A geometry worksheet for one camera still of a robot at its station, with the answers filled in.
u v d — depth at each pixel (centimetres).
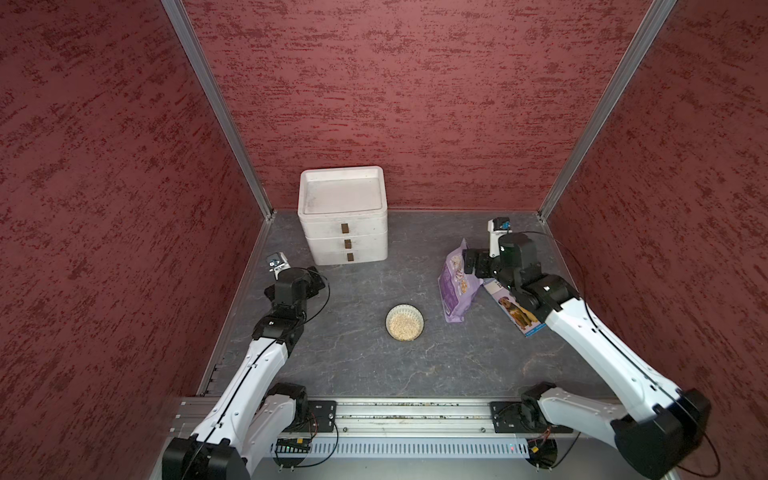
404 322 85
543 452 70
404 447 77
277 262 68
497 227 66
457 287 84
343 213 87
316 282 76
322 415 74
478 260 67
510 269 57
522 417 72
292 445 73
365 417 76
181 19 71
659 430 37
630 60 78
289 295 59
